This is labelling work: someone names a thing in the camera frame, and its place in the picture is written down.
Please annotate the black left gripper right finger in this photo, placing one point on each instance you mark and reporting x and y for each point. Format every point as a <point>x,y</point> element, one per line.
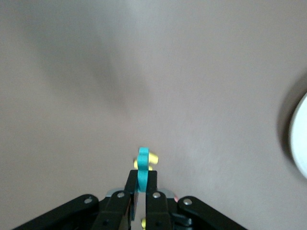
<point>156,210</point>

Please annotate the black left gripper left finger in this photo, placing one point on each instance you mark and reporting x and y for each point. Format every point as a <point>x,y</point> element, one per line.
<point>112,210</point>

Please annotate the yellow foam letter h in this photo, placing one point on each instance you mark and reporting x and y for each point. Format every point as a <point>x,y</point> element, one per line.
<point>143,223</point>
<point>154,159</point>

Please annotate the teal foam letter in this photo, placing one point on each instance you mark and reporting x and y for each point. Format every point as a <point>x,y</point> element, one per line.
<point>143,167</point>

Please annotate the brown table cover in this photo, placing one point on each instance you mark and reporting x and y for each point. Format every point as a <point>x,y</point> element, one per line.
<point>96,107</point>

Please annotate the beige plate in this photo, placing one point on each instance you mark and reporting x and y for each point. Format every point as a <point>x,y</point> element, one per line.
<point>301,136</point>

